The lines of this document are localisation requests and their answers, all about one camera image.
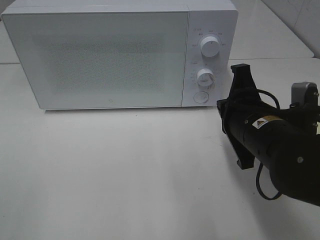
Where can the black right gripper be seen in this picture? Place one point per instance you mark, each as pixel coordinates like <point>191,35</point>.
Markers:
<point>239,112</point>

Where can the round white door button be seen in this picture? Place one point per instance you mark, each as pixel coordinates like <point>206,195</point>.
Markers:
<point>201,97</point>

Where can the white microwave door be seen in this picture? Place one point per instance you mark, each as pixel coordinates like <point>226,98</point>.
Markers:
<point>102,60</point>

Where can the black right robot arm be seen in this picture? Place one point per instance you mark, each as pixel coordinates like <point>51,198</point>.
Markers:
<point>284,141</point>

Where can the lower white microwave knob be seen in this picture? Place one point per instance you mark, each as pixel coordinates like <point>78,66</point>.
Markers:
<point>205,77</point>

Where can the white microwave knob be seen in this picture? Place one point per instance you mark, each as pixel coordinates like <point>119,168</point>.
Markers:
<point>210,46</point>
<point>205,77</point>

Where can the upper white microwave knob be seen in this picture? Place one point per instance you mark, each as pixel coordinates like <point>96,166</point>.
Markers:
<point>210,46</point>

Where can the white adjacent table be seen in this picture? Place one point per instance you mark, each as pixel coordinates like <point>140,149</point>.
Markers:
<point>260,34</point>

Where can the white microwave oven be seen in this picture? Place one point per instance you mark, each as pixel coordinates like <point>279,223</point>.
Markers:
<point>205,18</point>

